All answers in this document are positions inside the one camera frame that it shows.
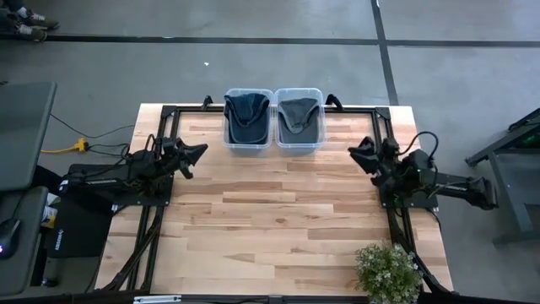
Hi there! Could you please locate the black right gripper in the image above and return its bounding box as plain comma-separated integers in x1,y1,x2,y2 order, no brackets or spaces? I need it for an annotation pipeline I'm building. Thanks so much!
348,137,402,185

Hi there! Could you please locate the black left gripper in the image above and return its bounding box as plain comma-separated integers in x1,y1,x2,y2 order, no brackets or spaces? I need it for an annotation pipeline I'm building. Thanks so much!
160,138,208,181

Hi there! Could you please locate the very dark navy cap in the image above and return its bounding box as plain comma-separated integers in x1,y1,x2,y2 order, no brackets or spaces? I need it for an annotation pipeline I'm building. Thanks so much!
223,93,271,128

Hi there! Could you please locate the grey-blue cap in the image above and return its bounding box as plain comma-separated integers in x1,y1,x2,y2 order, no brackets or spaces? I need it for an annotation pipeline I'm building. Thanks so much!
278,97,321,130

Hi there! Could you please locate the clear plastic container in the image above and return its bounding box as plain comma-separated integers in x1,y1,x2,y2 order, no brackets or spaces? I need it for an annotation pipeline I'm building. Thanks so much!
222,87,274,155
273,87,326,155

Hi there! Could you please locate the green plant with white flowers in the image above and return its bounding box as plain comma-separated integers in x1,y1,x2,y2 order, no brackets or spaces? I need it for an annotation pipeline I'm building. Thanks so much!
355,242,424,304

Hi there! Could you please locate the black bag with white print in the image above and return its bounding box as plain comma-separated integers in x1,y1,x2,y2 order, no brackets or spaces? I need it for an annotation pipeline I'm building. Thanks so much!
46,202,115,259

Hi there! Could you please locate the dark grey side table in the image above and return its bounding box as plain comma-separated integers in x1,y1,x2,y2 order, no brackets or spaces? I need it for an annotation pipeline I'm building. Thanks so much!
465,107,540,246

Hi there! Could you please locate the black diagonal bar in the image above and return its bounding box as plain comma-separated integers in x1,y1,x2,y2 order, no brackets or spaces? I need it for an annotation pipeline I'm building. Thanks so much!
32,164,68,193

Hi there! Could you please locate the yellow white small box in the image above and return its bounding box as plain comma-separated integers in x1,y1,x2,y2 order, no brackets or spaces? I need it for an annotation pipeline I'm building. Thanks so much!
41,192,59,229

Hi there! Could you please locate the dark grey desk panel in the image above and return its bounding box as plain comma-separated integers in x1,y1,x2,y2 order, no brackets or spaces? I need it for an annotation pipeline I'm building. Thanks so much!
0,185,50,296
0,81,58,191

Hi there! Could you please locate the black computer mouse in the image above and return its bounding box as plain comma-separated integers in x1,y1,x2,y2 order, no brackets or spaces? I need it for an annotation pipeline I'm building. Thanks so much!
0,218,21,259

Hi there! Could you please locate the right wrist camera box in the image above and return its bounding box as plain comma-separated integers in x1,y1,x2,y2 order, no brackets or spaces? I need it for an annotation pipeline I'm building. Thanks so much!
381,137,400,155

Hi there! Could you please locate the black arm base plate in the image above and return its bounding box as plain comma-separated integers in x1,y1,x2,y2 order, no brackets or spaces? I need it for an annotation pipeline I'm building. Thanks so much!
377,175,440,210
67,163,174,207

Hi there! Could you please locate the black aluminium table frame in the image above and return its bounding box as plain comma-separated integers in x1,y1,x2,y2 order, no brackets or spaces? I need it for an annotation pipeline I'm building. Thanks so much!
100,95,452,296

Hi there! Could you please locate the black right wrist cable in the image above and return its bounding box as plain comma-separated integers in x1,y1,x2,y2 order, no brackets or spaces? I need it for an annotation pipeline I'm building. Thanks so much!
398,130,440,170

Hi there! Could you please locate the black floor cable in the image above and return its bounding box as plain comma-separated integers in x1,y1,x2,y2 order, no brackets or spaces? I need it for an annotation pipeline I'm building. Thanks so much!
50,112,136,140

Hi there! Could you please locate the yellow power plug with cable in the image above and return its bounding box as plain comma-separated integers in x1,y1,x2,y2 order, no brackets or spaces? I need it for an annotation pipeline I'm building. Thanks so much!
40,138,90,155

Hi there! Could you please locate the silver metal bracket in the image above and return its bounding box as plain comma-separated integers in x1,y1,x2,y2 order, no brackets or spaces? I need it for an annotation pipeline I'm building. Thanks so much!
133,295,182,304

